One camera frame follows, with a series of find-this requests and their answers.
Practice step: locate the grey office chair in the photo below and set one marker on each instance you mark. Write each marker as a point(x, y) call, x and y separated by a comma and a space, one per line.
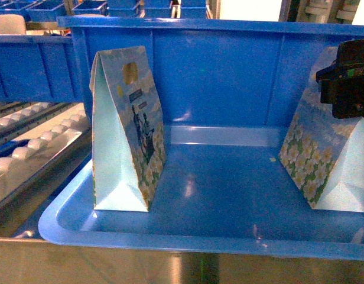
point(12, 24)

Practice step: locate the flower gift bag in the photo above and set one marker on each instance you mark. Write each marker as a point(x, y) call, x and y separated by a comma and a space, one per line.
point(324, 155)
point(128, 150)

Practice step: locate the white roller conveyor track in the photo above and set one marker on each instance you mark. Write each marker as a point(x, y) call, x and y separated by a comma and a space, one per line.
point(26, 162)

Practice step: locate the blue bin on left conveyor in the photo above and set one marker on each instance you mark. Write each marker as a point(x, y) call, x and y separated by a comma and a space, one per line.
point(38, 69)

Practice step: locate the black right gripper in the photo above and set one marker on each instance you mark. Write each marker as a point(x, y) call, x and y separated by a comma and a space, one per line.
point(342, 83)

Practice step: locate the large blue plastic tray bin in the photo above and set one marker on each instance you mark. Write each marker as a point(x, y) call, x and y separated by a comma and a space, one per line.
point(228, 91)

